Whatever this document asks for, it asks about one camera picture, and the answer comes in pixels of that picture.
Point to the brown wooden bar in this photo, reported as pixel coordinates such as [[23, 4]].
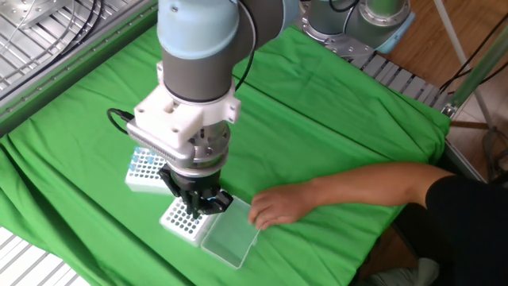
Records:
[[468, 125]]

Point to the green tinted frame post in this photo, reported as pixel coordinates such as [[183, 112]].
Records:
[[482, 67]]

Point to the grey aluminium frame rail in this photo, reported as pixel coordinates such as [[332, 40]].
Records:
[[462, 161], [39, 93]]

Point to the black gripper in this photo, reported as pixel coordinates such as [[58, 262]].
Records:
[[196, 182]]

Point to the white tip rack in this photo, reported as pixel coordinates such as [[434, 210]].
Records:
[[182, 226]]

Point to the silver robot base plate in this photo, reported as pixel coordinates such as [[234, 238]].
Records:
[[349, 49]]

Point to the white rack with many tips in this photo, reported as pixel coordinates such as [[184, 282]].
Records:
[[147, 178]]

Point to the dark chair base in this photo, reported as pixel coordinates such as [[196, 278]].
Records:
[[496, 159]]

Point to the clear plastic rack lid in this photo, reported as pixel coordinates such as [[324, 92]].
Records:
[[230, 238]]

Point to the green cloth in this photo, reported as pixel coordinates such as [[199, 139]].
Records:
[[317, 119]]

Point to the silver finned wrist box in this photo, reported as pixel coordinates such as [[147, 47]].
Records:
[[158, 153]]

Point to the person's right hand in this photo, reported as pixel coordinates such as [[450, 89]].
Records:
[[282, 204]]

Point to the olive green trousers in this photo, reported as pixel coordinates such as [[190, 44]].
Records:
[[405, 274]]

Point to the silver perforated mounting plate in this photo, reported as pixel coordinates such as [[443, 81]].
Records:
[[35, 10]]

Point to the white pole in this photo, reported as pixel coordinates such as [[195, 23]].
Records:
[[459, 59]]

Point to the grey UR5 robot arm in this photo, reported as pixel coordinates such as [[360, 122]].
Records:
[[190, 79]]

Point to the silver round wrist coupling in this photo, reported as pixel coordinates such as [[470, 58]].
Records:
[[212, 147]]

